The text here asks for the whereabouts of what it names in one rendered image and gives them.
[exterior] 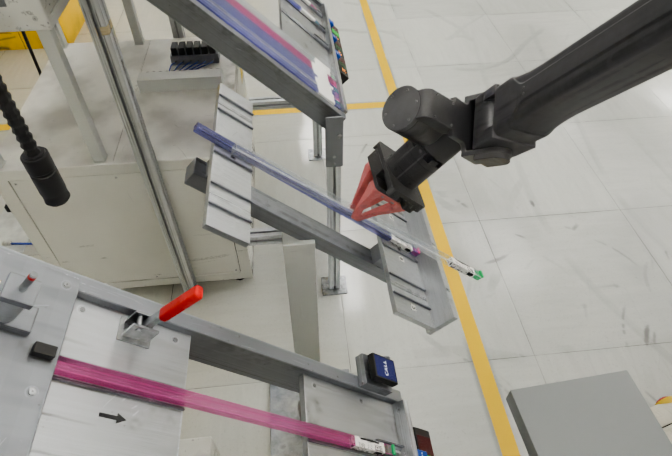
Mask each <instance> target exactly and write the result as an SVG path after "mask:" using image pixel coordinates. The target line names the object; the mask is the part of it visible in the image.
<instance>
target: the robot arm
mask: <svg viewBox="0 0 672 456"><path fill-rule="evenodd" d="M671 69H672V0H637V1H636V2H634V3H633V4H631V5H630V6H628V7H627V8H625V9H624V10H622V11H621V12H619V13H618V14H616V15H615V16H613V17H612V18H610V19H609V20H607V21H606V22H604V23H603V24H601V25H600V26H598V27H597V28H595V29H594V30H592V31H591V32H589V33H588V34H586V35H585V36H583V37H582V38H580V39H579V40H577V41H576V42H574V43H573V44H571V45H570V46H568V47H567V48H565V49H564V50H562V51H561V52H559V53H558V54H556V55H555V56H553V57H552V58H550V59H549V60H547V61H546V62H544V63H543V64H541V65H540V66H538V67H536V68H535V69H533V70H531V71H529V72H527V73H525V74H522V75H520V76H517V77H515V76H514V77H511V78H510V79H508V80H507V81H505V82H504V83H502V84H501V85H499V84H494V85H492V86H491V87H490V88H488V89H487V90H485V91H484V92H482V93H478V94H474V95H469V96H465V101H464V102H463V101H462V100H460V99H459V98H457V97H453V98H450V99H449V98H448V97H446V96H444V95H443V94H441V93H439V92H437V91H436V90H434V89H430V88H425V89H420V90H417V89H416V88H414V87H413V86H409V85H406V86H402V87H399V88H397V89H396V90H395V91H393V92H392V93H391V94H390V96H389V97H388V98H387V100H386V102H385V104H384V107H383V110H382V120H383V123H384V125H385V126H386V127H387V128H388V129H389V130H391V131H393V132H395V133H397V134H399V135H400V136H402V137H404V138H406V139H408V140H407V141H406V142H405V143H404V144H403V145H402V146H401V147H400V148H398V149H397V150H396V151H394V150H393V149H391V148H390V147H388V146H387V145H385V144H384V143H382V142H381V141H379V142H378V143H377V144H376V145H375V146H374V147H373V149H375V150H374V151H373V152H372V153H371V154H370V155H369V156H368V157H367V158H368V162H367V163H366V164H365V166H364V169H363V172H362V175H361V178H360V182H359V185H358V188H357V191H356V193H355V195H354V198H353V200H352V204H353V205H355V206H356V208H355V209H354V211H353V213H352V215H351V218H352V219H354V220H356V221H361V220H364V219H368V218H371V217H374V216H377V215H383V214H389V213H396V212H402V211H407V212H408V213H411V212H412V211H415V212H417V213H418V212H419V211H421V210H422V209H423V208H424V207H425V204H424V201H423V199H422V196H421V193H420V190H419V188H418V186H419V185H420V184H421V183H423V182H424V181H425V180H426V179H427V178H429V177H430V176H431V175H432V174H433V173H435V172H436V171H437V170H438V169H439V168H441V167H442V166H443V165H444V164H445V163H447V162H448V161H449V160H450V159H451V158H453V157H454V156H455V155H456V154H457V153H459V152H460V151H461V157H462V158H464V159H466V160H468V161H469V162H471V163H473V164H475V165H478V164H482V165H483V166H485V167H495V166H502V165H507V164H509V163H510V159H511V158H512V157H515V156H518V155H520V154H522V153H525V152H527V151H529V150H531V149H534V148H536V141H538V140H540V139H542V138H544V137H546V136H548V135H549V134H551V133H552V132H553V130H554V129H555V128H556V127H558V126H559V125H561V124H562V123H564V122H565V121H567V120H568V119H570V118H572V117H574V116H575V115H577V114H579V113H581V112H583V111H585V110H588V109H590V108H592V107H594V106H596V105H598V104H600V103H602V102H604V101H606V100H608V99H611V98H613V97H615V96H617V95H619V94H621V93H623V92H625V91H627V90H629V89H631V88H634V87H636V86H638V85H640V84H642V83H644V82H646V81H648V80H650V79H652V78H654V77H657V76H659V75H661V74H663V73H665V72H667V71H669V70H671ZM369 182H370V183H369ZM368 184H369V185H368ZM367 186H368V187H367ZM383 200H384V201H386V202H388V203H386V204H384V205H381V206H379V207H376V208H374V209H371V210H369V211H366V212H364V213H362V212H363V210H365V209H367V208H369V207H371V206H373V205H375V204H377V203H379V202H381V201H383Z"/></svg>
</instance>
